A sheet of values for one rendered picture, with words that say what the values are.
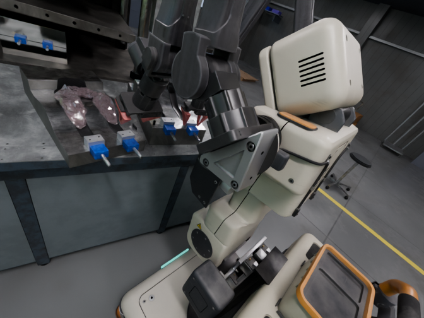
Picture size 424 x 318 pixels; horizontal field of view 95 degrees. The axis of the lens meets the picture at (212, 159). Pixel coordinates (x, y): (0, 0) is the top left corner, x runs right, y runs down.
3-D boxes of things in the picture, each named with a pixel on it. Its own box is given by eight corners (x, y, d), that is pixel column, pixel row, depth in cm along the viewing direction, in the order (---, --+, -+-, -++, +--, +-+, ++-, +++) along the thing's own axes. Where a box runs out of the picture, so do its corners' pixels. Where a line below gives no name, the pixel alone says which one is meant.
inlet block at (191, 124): (202, 146, 86) (206, 135, 83) (192, 146, 84) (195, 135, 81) (190, 129, 94) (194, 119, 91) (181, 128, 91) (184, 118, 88)
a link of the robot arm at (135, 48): (154, 55, 37) (188, 62, 43) (132, 9, 39) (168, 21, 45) (134, 94, 46) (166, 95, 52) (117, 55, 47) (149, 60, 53)
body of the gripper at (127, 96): (117, 96, 51) (125, 76, 46) (152, 96, 58) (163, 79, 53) (127, 117, 50) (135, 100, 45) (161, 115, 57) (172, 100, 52)
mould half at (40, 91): (144, 150, 80) (147, 128, 74) (69, 168, 61) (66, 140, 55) (92, 92, 100) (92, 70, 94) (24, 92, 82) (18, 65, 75)
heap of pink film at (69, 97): (123, 123, 79) (124, 106, 74) (71, 130, 66) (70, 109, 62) (95, 93, 89) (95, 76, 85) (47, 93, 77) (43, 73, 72)
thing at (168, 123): (179, 146, 80) (183, 135, 77) (168, 146, 78) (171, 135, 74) (169, 127, 88) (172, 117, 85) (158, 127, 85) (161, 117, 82)
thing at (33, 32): (67, 64, 117) (65, 31, 107) (3, 53, 101) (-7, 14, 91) (67, 39, 146) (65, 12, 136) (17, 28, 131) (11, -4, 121)
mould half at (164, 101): (200, 144, 98) (209, 122, 91) (149, 145, 84) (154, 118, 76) (169, 97, 128) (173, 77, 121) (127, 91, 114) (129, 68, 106)
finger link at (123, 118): (108, 113, 56) (116, 92, 50) (132, 111, 61) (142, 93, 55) (117, 133, 55) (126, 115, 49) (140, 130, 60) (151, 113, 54)
